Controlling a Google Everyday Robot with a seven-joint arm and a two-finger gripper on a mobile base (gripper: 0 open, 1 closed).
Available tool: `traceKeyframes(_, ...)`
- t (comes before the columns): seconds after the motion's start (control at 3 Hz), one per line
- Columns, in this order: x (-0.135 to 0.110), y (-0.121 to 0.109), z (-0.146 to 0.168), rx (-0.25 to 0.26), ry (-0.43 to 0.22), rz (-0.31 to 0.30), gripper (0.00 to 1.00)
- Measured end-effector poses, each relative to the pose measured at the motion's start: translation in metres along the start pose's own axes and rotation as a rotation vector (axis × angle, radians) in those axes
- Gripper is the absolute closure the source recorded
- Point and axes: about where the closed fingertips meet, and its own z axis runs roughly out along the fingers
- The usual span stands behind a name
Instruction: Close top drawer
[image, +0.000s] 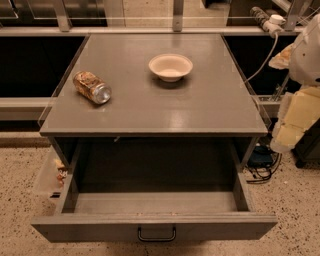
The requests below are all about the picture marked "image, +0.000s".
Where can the clear plastic side bin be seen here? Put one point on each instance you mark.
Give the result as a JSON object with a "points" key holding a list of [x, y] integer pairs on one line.
{"points": [[51, 177]]}

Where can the blue box on floor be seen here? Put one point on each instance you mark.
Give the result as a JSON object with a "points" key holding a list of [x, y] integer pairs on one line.
{"points": [[261, 157]]}

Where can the grey top drawer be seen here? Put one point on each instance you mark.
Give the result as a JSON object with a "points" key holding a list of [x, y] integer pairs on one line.
{"points": [[183, 189]]}

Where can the grey metal frame rail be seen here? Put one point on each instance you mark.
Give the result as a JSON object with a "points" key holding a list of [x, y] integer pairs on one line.
{"points": [[26, 17]]}

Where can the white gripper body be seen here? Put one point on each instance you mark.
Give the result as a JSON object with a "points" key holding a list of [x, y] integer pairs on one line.
{"points": [[307, 60]]}

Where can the white paper bowl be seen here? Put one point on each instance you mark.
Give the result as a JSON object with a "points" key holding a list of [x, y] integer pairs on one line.
{"points": [[170, 67]]}

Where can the dark cabinet at right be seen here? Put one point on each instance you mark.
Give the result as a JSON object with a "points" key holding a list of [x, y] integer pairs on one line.
{"points": [[308, 148]]}

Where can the white power strip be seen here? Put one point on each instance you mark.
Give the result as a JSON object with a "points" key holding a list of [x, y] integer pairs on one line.
{"points": [[270, 24]]}

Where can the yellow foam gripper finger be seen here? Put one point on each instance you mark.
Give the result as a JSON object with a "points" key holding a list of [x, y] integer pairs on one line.
{"points": [[281, 60]]}

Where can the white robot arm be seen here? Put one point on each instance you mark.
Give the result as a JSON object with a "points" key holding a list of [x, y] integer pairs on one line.
{"points": [[304, 65]]}

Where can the orange soda can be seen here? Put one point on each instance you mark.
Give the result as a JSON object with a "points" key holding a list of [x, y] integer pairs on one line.
{"points": [[92, 87]]}

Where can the grey drawer cabinet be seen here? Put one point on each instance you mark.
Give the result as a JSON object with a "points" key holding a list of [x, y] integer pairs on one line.
{"points": [[210, 101]]}

